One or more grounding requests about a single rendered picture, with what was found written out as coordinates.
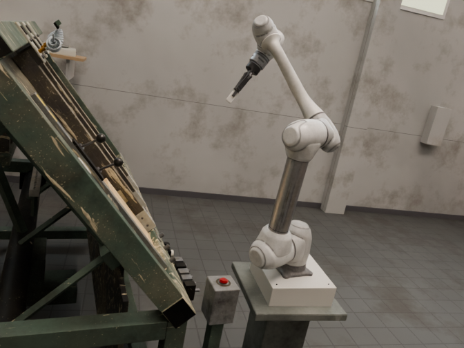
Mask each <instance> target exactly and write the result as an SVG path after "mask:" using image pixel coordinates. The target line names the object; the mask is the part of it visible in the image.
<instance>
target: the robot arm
mask: <svg viewBox="0 0 464 348"><path fill-rule="evenodd" d="M252 32H253V36H254V39H255V41H256V43H257V49H256V51H255V52H254V54H253V55H252V57H251V58H250V59H249V61H250V62H249V63H248V64H247V65H246V69H247V72H245V73H244V74H243V76H242V77H241V79H240V81H239V82H238V83H237V85H236V86H235V88H234V89H233V91H232V92H231V94H230V95H229V96H228V97H227V99H226V101H227V102H228V103H231V102H232V101H233V100H234V99H235V97H236V96H237V94H239V92H240V91H241V90H242V89H243V88H244V86H245V85H246V84H247V82H248V81H249V80H250V79H251V78H252V75H255V76H257V75H258V73H259V72H260V71H261V70H263V69H264V68H265V66H266V65H267V64H268V63H269V62H270V61H271V60H272V59H273V58H274V59H275V60H276V62H277V64H278V66H279V68H280V70H281V72H282V74H283V76H284V78H285V80H286V82H287V84H288V86H289V88H290V90H291V92H292V94H293V96H294V97H295V99H296V101H297V103H298V105H299V107H300V110H301V111H302V114H303V117H304V119H300V120H297V121H294V122H291V123H290V124H289V125H288V126H286V127H285V129H284V130H283V132H282V142H283V144H284V146H285V153H286V155H287V160H286V163H285V166H284V170H283V174H282V178H281V181H280V186H279V189H278V194H277V196H276V199H275V204H274V207H273V212H272V214H271V219H270V222H269V224H267V225H266V226H264V227H263V228H262V230H261V232H260V234H259V236H258V237H257V238H256V240H255V242H253V244H252V245H251V248H250V249H249V257H250V260H251V262H252V263H253V264H254V265H255V266H256V267H258V268H261V269H277V270H278V271H279V273H280V274H281V275H282V277H283V278H284V279H289V278H295V277H302V276H312V275H313V273H312V272H311V271H310V270H308V268H306V264H307V259H308V257H309V252H310V248H311V241H312V236H311V229H310V228H309V226H308V224H307V223H305V222H302V221H300V220H292V218H293V214H294V211H295V208H296V204H297V201H298V197H299V194H300V189H301V187H302V183H303V180H304V177H305V173H306V170H307V166H308V163H309V162H310V161H311V160H312V159H313V157H314V155H315V154H316V152H317V151H318V149H319V148H321V149H322V150H323V151H325V152H327V153H331V152H333V151H335V150H336V149H337V148H338V147H339V146H340V136H339V134H338V131H337V129H336V127H335V126H334V124H333V123H332V121H331V120H330V119H329V118H328V117H327V115H326V114H325V113H324V112H323V111H322V110H321V109H320V108H319V107H318V106H317V105H316V104H315V103H314V102H313V100H312V99H311V98H310V97H309V96H308V94H307V92H306V91H305V89H304V87H303V86H302V84H301V82H300V80H299V79H298V76H297V74H296V73H295V71H294V69H293V67H292V65H291V64H290V62H289V60H288V58H287V56H286V55H285V53H284V50H283V49H282V45H283V43H284V35H283V34H282V33H281V32H280V31H279V30H277V28H276V25H274V23H273V21H272V19H271V18H270V17H268V16H266V15H260V16H258V17H256V18H255V19H254V20H253V24H252Z"/></svg>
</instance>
